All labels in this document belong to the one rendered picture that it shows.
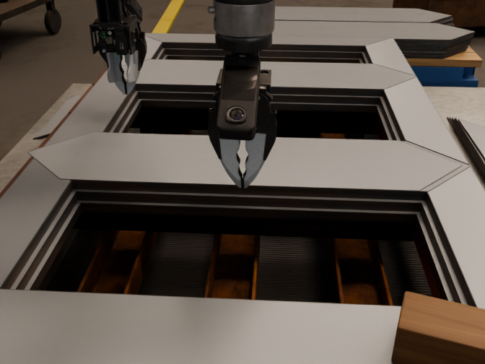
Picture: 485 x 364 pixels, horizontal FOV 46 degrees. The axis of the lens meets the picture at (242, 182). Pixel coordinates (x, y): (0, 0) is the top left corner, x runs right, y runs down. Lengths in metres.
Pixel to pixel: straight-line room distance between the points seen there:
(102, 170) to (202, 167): 0.16
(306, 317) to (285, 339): 0.04
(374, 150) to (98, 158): 0.48
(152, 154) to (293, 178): 0.25
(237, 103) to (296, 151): 0.35
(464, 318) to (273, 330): 0.20
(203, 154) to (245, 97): 0.33
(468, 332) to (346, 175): 0.41
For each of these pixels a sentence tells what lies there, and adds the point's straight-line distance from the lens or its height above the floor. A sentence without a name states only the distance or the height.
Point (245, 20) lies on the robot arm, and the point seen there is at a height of 1.15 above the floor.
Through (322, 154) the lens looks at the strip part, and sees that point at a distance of 1.00.
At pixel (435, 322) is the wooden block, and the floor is 0.92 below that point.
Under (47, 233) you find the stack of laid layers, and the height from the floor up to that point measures 0.85.
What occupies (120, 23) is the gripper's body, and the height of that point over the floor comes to 1.06.
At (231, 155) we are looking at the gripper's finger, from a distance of 0.76.
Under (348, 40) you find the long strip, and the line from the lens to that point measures 1.67.
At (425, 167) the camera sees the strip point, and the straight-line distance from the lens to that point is 0.99.
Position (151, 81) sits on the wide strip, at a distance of 1.35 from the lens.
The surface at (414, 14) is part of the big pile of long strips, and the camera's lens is 2.09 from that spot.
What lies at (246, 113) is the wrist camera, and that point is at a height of 1.06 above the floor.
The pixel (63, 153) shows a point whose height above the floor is 0.87.
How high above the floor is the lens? 1.31
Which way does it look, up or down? 30 degrees down
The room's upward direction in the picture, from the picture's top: straight up
